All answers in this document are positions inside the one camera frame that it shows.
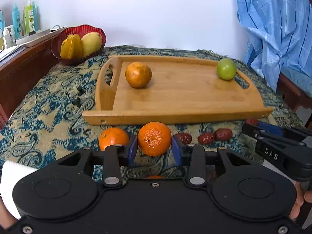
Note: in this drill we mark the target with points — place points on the white small bottle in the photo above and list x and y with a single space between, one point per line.
7 38

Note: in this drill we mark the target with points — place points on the blue plaid cloth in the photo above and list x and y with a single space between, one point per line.
279 40

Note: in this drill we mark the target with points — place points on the white power strip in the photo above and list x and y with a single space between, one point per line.
39 37

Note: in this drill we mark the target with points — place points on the red jujube date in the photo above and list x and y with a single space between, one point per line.
206 138
185 138
252 121
223 134

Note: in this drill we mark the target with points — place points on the small mandarin orange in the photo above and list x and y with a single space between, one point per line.
112 136

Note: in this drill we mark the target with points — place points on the green apple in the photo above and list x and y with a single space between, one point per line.
226 69

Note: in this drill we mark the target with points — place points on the white towel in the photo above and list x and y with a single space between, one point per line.
11 173

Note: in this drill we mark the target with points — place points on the green lotion bottle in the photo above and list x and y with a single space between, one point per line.
30 17

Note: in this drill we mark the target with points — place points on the large brownish orange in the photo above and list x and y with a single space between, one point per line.
138 75

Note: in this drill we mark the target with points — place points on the teal spray bottle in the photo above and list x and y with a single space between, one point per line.
17 26

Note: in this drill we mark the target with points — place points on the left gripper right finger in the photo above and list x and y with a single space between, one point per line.
192 157

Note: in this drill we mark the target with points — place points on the red fruit bowl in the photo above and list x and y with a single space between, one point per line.
81 31

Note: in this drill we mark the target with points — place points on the yellow mango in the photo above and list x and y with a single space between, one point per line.
91 42

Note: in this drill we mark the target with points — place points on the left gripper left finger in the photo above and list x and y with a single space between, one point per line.
115 156

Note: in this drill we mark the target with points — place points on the black clip on cloth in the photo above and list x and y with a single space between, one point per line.
77 101

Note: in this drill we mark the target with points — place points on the left hand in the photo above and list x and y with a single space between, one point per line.
6 219

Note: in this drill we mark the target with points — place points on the wooden bamboo tray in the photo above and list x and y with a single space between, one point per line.
181 91

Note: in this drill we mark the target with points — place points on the right hand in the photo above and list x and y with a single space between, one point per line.
301 198

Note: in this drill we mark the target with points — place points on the yellow starfruit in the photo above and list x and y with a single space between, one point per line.
71 47

